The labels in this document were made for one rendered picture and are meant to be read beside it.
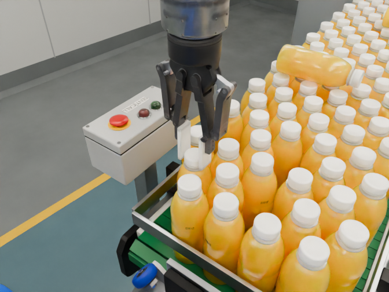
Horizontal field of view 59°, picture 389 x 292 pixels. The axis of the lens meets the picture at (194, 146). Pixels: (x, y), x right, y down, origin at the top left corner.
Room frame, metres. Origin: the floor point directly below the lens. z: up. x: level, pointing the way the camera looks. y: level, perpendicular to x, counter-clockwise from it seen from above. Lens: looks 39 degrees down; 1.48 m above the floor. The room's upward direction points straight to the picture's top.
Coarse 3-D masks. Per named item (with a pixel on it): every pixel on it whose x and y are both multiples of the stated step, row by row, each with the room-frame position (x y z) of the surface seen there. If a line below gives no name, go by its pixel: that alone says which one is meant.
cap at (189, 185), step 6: (186, 174) 0.41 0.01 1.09; (192, 174) 0.41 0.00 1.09; (180, 180) 0.39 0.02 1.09; (186, 180) 0.39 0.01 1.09; (192, 180) 0.39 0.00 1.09; (198, 180) 0.39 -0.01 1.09; (180, 186) 0.38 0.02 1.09; (186, 186) 0.38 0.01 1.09; (192, 186) 0.38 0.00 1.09; (198, 186) 0.38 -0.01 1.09; (180, 192) 0.38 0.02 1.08; (186, 192) 0.37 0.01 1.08; (192, 192) 0.37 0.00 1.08; (198, 192) 0.38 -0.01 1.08
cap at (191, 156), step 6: (186, 150) 0.47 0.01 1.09; (192, 150) 0.47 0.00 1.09; (198, 150) 0.47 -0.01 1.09; (186, 156) 0.45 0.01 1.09; (192, 156) 0.45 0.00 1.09; (198, 156) 0.45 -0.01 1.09; (186, 162) 0.45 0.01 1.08; (192, 162) 0.44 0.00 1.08; (198, 162) 0.44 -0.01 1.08; (192, 168) 0.44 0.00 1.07
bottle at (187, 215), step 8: (176, 192) 0.40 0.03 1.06; (200, 192) 0.39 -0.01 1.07; (176, 200) 0.38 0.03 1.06; (184, 200) 0.38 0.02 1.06; (192, 200) 0.37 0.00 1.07; (200, 200) 0.38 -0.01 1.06; (176, 208) 0.37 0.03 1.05; (184, 208) 0.37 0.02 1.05; (192, 208) 0.37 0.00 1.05; (200, 208) 0.37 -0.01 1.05; (208, 208) 0.38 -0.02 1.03; (176, 216) 0.37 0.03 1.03; (184, 216) 0.36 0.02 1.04; (192, 216) 0.36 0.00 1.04; (200, 216) 0.36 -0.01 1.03; (176, 224) 0.37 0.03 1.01; (184, 224) 0.36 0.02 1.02; (192, 224) 0.36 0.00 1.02; (200, 224) 0.36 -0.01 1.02; (176, 232) 0.37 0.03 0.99; (184, 232) 0.36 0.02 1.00; (192, 232) 0.36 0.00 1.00; (200, 232) 0.36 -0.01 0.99; (184, 240) 0.36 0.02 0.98; (192, 240) 0.36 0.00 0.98; (200, 240) 0.36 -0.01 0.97; (200, 248) 0.36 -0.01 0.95; (176, 256) 0.37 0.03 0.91
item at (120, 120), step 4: (112, 116) 0.54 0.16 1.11; (116, 116) 0.54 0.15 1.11; (120, 116) 0.54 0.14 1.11; (124, 116) 0.54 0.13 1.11; (112, 120) 0.53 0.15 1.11; (116, 120) 0.53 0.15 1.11; (120, 120) 0.53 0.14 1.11; (124, 120) 0.53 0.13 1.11; (128, 120) 0.53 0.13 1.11; (112, 124) 0.52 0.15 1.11; (116, 124) 0.52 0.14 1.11; (120, 124) 0.52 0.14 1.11; (124, 124) 0.52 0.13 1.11
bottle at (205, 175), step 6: (180, 168) 0.46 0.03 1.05; (186, 168) 0.45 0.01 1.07; (198, 168) 0.44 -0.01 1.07; (204, 168) 0.45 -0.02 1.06; (180, 174) 0.45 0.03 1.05; (198, 174) 0.44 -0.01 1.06; (204, 174) 0.44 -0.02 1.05; (210, 174) 0.45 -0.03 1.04; (204, 180) 0.44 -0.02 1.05; (210, 180) 0.45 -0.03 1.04; (204, 186) 0.43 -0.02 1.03; (204, 192) 0.43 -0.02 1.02
